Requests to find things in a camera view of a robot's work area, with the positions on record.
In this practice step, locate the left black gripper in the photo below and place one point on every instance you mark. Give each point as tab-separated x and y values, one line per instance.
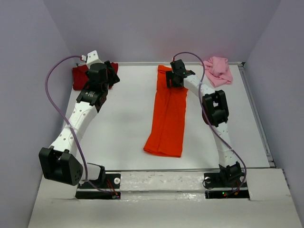
112	76

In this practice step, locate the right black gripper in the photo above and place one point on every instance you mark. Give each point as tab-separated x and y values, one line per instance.
169	76

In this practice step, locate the orange t-shirt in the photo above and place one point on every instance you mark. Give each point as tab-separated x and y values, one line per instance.
168	122

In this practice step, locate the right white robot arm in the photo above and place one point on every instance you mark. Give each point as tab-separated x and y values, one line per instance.
215	114

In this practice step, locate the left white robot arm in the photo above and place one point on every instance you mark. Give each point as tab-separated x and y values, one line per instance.
63	161

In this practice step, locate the dark red folded t-shirt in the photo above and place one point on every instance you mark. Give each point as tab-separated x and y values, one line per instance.
79	77

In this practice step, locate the pink crumpled t-shirt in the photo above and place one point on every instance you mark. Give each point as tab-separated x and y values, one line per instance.
218	72

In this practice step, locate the white front cover board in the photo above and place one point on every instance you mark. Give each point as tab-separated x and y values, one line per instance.
169	200

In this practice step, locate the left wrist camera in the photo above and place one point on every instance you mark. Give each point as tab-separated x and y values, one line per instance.
92	58

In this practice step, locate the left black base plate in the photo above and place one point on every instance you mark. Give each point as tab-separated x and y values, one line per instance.
109	189

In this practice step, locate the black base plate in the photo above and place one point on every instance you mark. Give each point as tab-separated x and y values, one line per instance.
215	188
109	189

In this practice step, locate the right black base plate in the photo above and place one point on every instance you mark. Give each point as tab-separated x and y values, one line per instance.
215	188

